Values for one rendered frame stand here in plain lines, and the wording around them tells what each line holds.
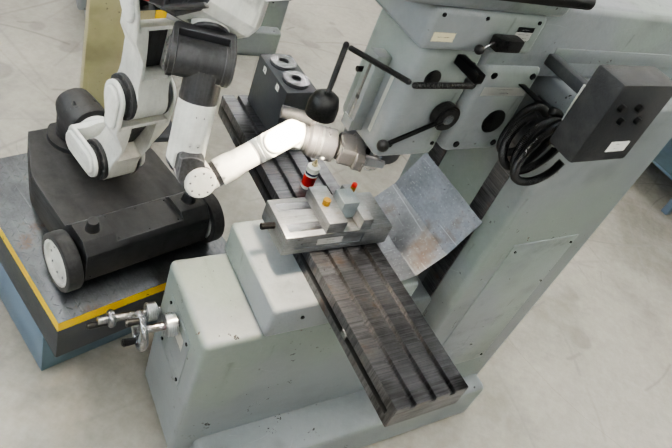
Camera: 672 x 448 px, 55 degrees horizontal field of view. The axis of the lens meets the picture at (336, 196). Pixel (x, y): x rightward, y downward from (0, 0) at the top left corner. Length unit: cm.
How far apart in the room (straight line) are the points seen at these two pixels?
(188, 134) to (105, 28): 180
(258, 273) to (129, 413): 89
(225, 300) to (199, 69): 71
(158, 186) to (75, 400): 80
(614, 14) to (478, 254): 76
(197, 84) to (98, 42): 184
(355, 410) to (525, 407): 95
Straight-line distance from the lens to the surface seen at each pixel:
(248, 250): 186
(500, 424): 299
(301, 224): 176
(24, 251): 238
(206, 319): 183
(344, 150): 163
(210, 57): 147
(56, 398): 251
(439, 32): 136
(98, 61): 335
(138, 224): 222
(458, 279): 205
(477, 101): 158
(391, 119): 149
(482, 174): 192
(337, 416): 241
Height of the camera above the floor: 217
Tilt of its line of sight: 38 degrees down
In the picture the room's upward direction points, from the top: 24 degrees clockwise
